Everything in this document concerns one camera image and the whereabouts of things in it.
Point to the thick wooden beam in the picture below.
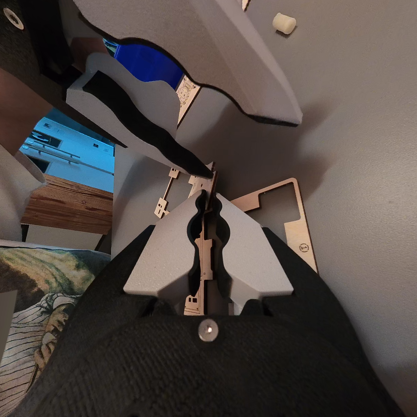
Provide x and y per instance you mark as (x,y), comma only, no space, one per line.
(71,202)

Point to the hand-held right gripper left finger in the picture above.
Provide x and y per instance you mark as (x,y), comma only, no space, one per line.
(163,257)

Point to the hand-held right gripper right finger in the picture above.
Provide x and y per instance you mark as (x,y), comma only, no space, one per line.
(257,260)

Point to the cross-shaped wooden piece diamond print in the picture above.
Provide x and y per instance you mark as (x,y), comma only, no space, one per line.
(212,185)

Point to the cream wax stick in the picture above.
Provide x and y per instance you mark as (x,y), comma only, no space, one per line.
(284,22)

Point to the wooden puzzle sheet arch parts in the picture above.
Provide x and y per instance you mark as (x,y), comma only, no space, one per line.
(186,94)

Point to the wooden puzzle sheet square cutout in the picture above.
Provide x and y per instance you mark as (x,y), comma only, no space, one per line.
(299,234)

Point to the grey desk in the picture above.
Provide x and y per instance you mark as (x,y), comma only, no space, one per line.
(358,163)

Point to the small serrated square wooden piece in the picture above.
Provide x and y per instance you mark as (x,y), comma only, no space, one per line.
(245,4)

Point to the wooden four-square frame piece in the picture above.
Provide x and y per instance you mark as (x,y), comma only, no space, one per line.
(161,208)

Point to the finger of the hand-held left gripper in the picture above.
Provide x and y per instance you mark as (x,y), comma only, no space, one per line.
(146,107)
(211,49)

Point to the blue plastic bin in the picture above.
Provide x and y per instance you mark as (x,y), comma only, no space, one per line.
(146,65)

